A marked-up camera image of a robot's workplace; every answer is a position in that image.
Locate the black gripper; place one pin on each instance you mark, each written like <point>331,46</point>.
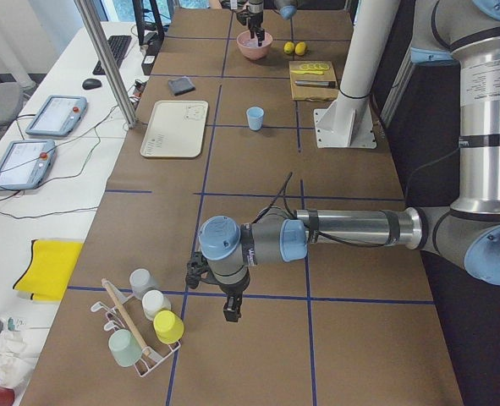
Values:
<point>255,8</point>
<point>233,292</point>

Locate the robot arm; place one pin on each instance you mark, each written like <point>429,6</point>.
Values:
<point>465,233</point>
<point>287,9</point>

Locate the pile of clear ice cubes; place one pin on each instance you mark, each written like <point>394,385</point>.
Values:
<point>248,42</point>

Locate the yellow cup on rack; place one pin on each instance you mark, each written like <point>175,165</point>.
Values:
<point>168,327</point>

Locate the white cup on rack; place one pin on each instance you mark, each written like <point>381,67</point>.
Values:
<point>153,302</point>

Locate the light blue plastic cup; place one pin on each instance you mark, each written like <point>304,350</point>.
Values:
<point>255,117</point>

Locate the grey cup on rack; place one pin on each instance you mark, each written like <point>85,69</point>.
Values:
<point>141,282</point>

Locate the green cup on rack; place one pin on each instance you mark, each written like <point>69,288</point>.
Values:
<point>124,348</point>

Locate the pink bowl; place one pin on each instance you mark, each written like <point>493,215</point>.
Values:
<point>255,53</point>

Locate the upper yellow lemon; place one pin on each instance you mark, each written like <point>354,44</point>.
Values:
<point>289,48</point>

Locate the yellow lemon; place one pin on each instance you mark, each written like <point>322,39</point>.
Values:
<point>300,48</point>
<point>289,48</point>

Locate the lower yellow lemon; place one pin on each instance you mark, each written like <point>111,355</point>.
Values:
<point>300,48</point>

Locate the bamboo cutting board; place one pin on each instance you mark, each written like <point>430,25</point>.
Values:
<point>312,94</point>

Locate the yellow plastic knife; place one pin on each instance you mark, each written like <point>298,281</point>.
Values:
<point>307,72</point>

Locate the grey folded cloth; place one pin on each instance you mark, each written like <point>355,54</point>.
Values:
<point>181,85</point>

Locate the white bear serving tray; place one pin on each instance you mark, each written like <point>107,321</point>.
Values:
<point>175,129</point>

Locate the black keyboard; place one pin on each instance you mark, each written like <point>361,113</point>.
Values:
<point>119,45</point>

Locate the black computer mouse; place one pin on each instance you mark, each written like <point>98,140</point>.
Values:
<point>91,84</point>

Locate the yellow cloth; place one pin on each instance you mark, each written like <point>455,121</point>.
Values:
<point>52,263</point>

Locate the upper teach pendant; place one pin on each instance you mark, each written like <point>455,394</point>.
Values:
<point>58,116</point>

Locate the teach pendant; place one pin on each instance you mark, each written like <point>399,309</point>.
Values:
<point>58,116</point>
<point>25,164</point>

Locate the lower teach pendant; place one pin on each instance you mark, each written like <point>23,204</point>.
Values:
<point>25,164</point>

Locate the metal knife handle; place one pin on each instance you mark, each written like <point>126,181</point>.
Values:
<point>316,84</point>

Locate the white wire cup rack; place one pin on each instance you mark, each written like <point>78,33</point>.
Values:
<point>117,317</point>

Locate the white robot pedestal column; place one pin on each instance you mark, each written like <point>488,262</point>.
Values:
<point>374,23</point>

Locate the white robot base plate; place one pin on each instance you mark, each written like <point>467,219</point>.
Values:
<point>350,131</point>

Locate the aluminium frame post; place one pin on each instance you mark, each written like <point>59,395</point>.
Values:
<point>99,41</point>

